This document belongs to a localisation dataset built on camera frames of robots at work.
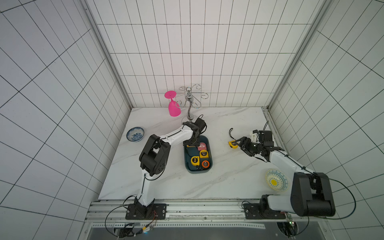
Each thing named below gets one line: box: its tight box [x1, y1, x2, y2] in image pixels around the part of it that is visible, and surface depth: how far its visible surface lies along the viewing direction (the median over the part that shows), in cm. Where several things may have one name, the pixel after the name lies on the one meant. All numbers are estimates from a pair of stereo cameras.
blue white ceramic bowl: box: [126, 126, 145, 143], surface depth 102 cm
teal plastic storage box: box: [183, 135, 213, 174], surface depth 91 cm
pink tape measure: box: [197, 142, 207, 151], surface depth 97 cm
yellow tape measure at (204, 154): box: [199, 149, 209, 159], surface depth 92 cm
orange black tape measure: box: [201, 160, 210, 168], surface depth 87 cm
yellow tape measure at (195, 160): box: [190, 156, 200, 166], surface depth 90 cm
